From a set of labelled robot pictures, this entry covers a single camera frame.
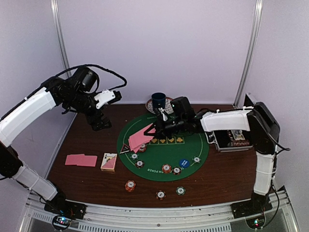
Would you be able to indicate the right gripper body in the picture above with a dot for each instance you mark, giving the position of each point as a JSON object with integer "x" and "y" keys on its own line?
{"x": 166, "y": 130}

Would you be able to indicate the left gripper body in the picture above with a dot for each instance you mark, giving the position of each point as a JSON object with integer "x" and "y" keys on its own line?
{"x": 79, "y": 102}

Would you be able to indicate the red 5 chip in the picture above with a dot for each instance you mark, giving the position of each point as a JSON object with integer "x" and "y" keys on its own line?
{"x": 166, "y": 168}
{"x": 143, "y": 148}

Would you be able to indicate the dealt red card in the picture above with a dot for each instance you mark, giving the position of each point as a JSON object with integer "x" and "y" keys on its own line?
{"x": 74, "y": 159}
{"x": 87, "y": 161}

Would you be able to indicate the black triangular all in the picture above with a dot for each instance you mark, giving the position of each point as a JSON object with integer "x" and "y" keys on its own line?
{"x": 125, "y": 148}

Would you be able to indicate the red orange chip stack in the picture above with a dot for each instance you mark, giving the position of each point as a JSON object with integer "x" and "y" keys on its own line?
{"x": 130, "y": 185}

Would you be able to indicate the red backed card deck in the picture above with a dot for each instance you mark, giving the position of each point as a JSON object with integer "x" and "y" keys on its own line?
{"x": 138, "y": 138}

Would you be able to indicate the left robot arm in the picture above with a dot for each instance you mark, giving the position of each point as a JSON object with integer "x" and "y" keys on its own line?
{"x": 50, "y": 94}

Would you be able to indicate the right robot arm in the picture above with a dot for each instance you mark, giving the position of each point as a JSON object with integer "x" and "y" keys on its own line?
{"x": 253, "y": 126}

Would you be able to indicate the patterned saucer plate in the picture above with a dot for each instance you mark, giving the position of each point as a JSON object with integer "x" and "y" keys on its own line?
{"x": 168, "y": 107}

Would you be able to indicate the blue cup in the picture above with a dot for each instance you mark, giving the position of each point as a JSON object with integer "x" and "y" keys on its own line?
{"x": 158, "y": 100}

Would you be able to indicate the blue small blind button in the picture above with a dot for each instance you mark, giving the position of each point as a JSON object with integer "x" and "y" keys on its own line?
{"x": 184, "y": 163}

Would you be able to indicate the green round poker mat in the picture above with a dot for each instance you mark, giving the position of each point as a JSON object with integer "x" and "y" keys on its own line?
{"x": 184, "y": 145}

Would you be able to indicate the aluminium poker case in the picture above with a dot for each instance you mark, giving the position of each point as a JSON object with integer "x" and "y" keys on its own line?
{"x": 229, "y": 130}

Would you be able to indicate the card deck box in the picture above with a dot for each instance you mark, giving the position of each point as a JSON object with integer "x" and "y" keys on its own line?
{"x": 109, "y": 162}

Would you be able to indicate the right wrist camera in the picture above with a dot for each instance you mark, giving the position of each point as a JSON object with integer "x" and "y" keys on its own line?
{"x": 161, "y": 113}

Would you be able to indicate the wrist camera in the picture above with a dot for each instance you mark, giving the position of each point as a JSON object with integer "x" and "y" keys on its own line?
{"x": 161, "y": 113}
{"x": 107, "y": 97}

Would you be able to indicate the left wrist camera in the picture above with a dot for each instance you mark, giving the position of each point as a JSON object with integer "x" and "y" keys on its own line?
{"x": 107, "y": 97}

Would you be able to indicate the aluminium front rail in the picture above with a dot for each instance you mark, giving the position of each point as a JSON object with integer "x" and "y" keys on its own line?
{"x": 207, "y": 218}

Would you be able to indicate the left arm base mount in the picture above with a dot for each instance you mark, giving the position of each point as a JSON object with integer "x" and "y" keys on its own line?
{"x": 65, "y": 214}

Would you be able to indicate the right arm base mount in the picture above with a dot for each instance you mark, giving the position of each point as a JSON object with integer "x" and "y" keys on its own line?
{"x": 251, "y": 210}

